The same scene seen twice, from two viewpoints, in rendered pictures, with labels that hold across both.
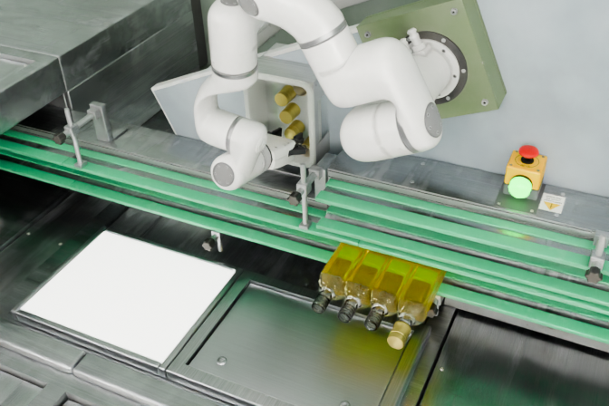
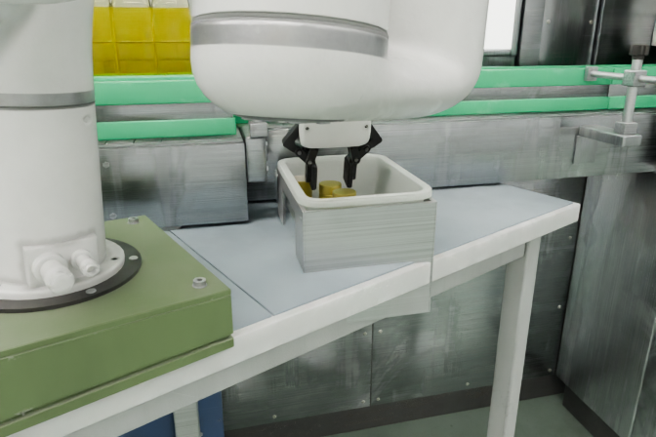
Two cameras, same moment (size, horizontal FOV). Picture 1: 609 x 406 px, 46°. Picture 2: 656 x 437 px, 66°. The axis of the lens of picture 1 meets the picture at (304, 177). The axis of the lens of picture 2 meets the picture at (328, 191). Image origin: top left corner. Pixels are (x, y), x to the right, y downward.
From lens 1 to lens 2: 1.18 m
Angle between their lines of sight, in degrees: 34
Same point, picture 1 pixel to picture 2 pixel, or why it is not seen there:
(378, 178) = (158, 149)
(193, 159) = (457, 139)
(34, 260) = not seen: outside the picture
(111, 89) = (637, 247)
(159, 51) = (622, 351)
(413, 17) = (70, 323)
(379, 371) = not seen: outside the picture
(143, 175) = (504, 91)
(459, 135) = not seen: hidden behind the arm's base
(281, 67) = (381, 236)
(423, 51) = (24, 250)
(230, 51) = not seen: outside the picture
